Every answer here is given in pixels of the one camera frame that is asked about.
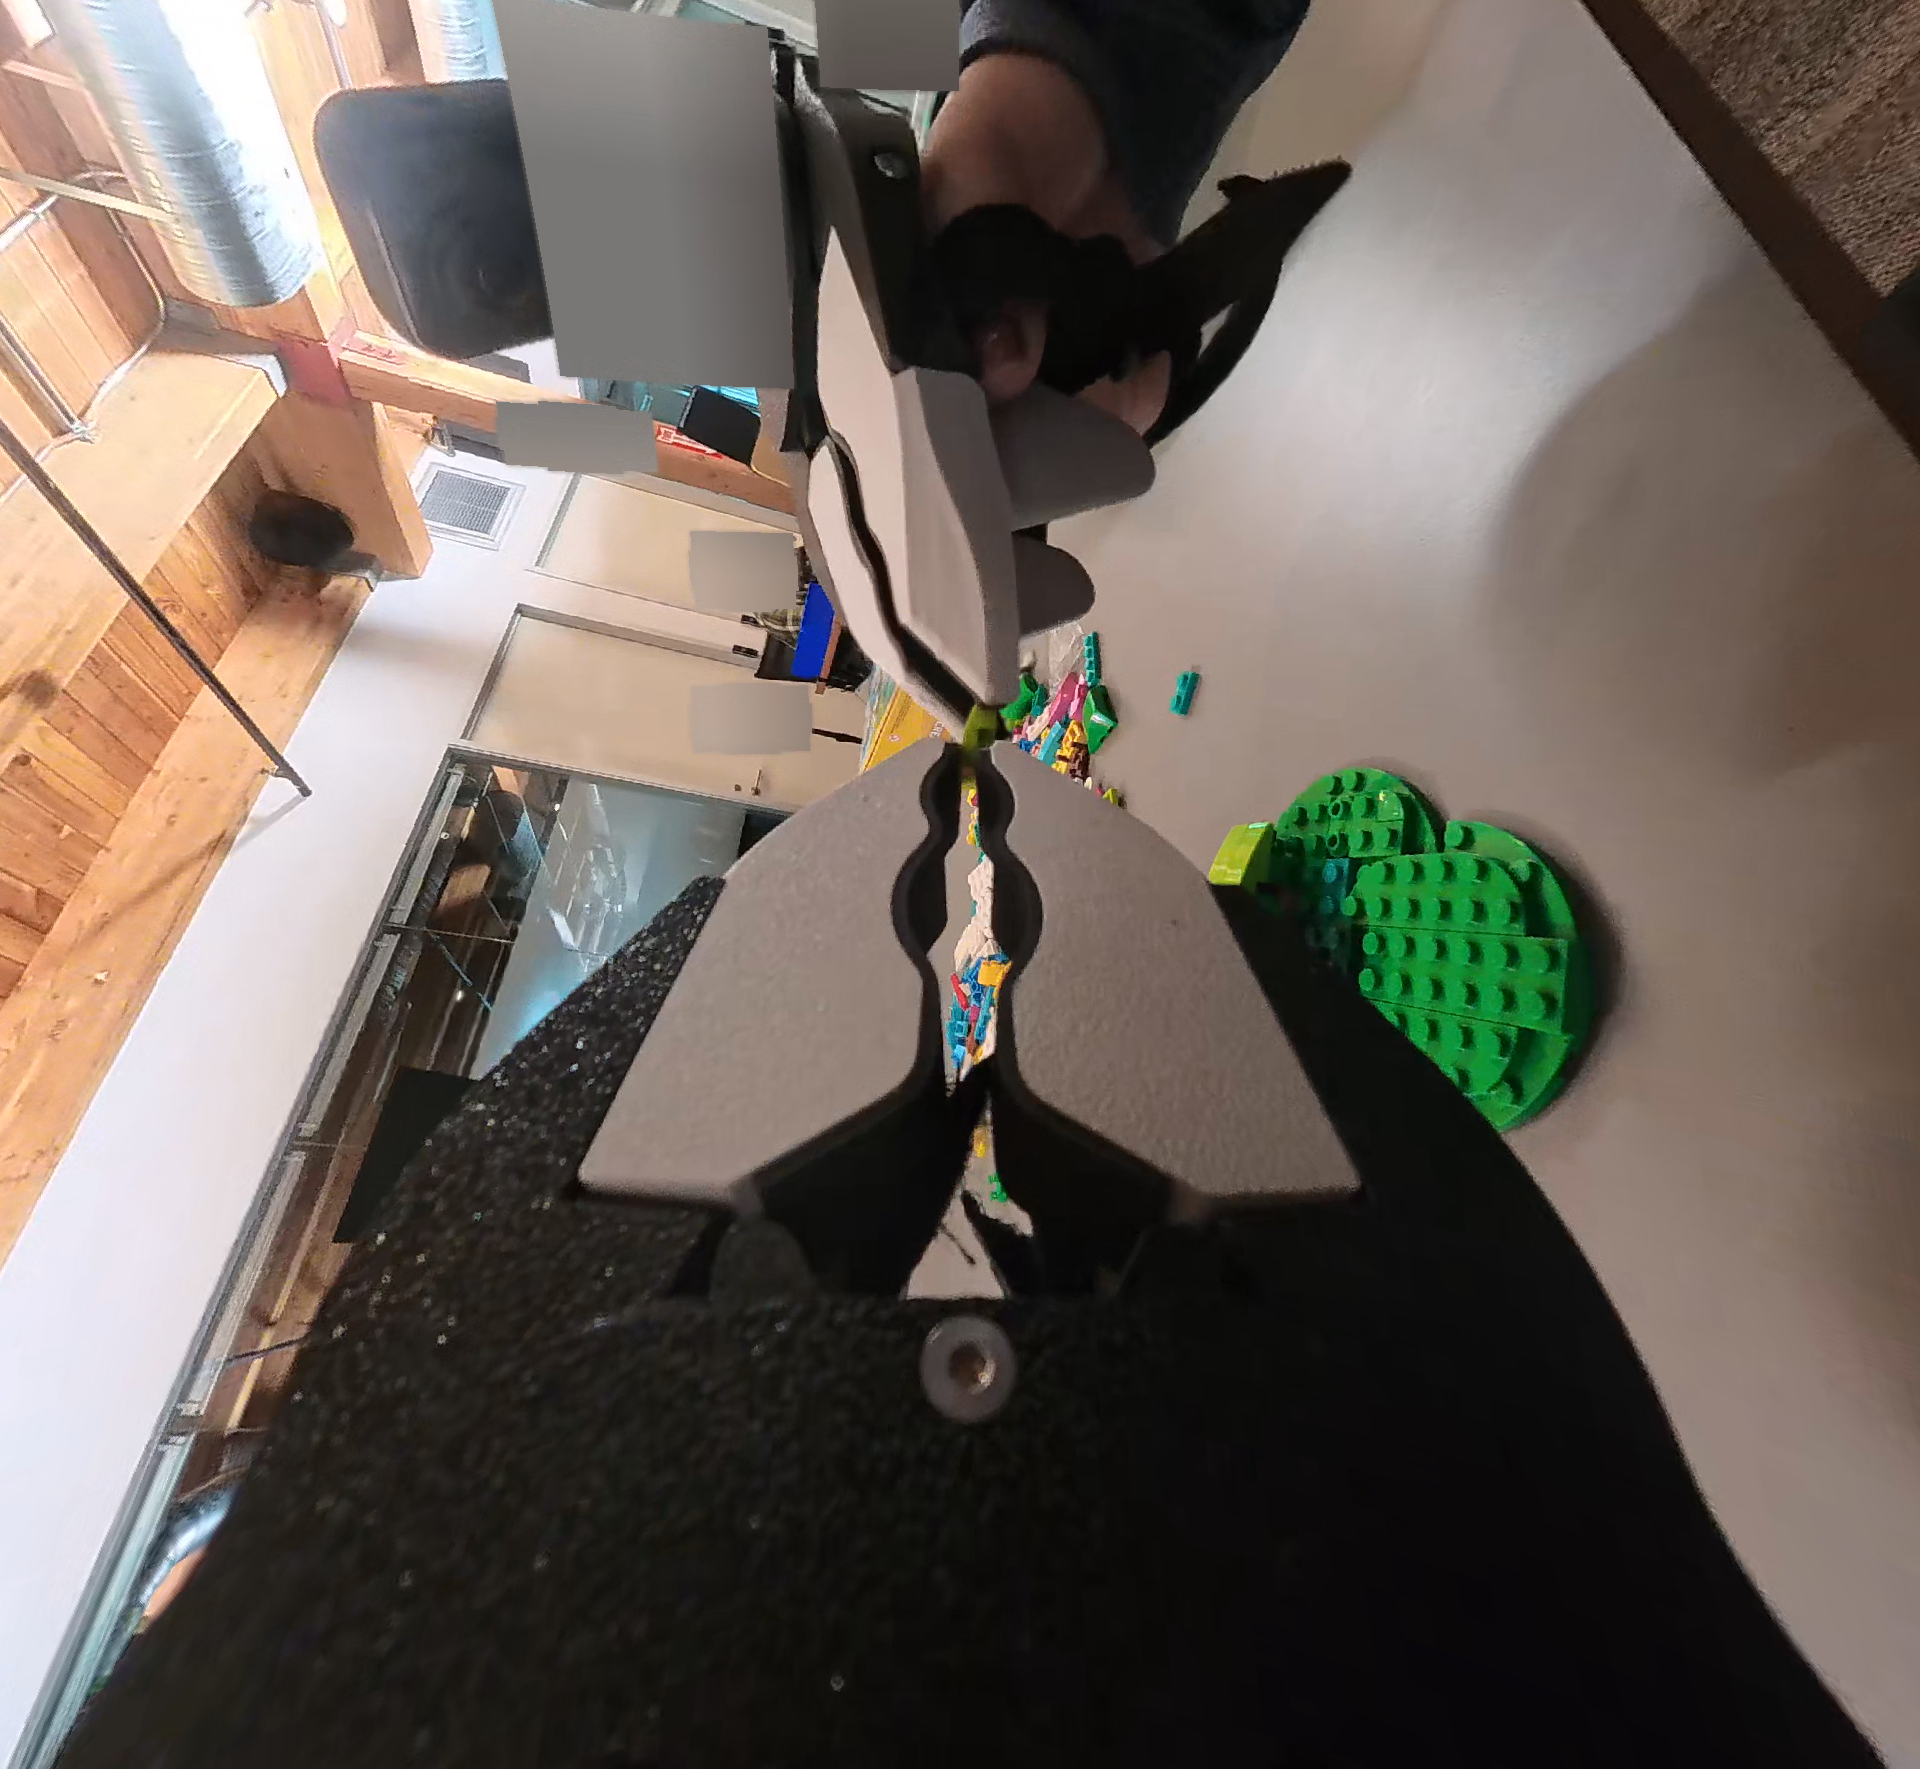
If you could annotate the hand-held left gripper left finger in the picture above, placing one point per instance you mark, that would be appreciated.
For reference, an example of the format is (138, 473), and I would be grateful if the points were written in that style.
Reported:
(749, 1049)

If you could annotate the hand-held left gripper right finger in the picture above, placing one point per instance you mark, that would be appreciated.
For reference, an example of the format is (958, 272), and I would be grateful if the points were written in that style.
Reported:
(1168, 1049)

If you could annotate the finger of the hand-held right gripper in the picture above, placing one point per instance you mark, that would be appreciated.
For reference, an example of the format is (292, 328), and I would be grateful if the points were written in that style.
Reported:
(946, 509)
(848, 556)

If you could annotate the small lime lego slope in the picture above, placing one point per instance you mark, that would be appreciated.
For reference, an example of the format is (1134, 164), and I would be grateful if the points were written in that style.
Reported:
(983, 729)

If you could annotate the green lego build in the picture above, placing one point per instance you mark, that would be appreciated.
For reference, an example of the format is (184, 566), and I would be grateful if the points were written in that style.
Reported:
(1438, 961)

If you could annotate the yellow lego box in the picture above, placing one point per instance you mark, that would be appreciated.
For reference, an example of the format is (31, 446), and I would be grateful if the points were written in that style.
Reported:
(896, 733)

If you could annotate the pile of colourful lego pieces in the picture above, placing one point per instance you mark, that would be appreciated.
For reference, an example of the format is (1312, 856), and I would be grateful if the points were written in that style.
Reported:
(1065, 733)

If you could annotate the person's right hand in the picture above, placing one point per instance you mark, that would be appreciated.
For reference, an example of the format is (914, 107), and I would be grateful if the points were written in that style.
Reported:
(1035, 151)

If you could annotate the blue storage bin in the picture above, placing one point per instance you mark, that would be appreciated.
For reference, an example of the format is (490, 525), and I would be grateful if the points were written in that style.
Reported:
(820, 634)

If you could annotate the black rectangular board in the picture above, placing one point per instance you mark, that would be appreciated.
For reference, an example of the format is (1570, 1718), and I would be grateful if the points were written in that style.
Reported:
(396, 1155)

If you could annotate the dark round ceiling fixture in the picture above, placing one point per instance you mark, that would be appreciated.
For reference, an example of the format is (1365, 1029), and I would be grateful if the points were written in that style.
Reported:
(307, 533)

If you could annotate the metal ceiling rod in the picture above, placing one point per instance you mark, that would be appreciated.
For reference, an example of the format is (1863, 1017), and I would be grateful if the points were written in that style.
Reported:
(165, 598)

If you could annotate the glass window wall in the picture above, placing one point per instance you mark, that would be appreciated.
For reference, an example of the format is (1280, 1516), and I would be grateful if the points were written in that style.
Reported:
(602, 869)

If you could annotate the wall vent grille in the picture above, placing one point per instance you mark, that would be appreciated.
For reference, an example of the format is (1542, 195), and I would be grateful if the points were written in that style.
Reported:
(467, 505)

